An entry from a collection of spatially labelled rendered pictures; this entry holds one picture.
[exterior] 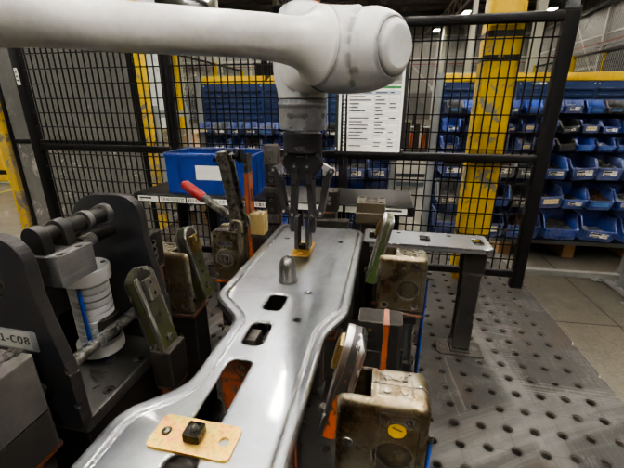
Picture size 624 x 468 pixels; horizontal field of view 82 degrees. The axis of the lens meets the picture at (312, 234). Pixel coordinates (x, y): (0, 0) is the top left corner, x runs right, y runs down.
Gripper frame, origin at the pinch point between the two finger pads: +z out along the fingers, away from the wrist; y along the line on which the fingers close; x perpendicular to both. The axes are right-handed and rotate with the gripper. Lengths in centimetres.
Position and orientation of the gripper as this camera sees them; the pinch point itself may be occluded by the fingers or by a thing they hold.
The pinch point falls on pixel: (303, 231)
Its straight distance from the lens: 76.0
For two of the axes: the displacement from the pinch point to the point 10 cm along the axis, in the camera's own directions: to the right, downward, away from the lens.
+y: 9.8, 0.7, -1.9
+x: 2.0, -3.3, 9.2
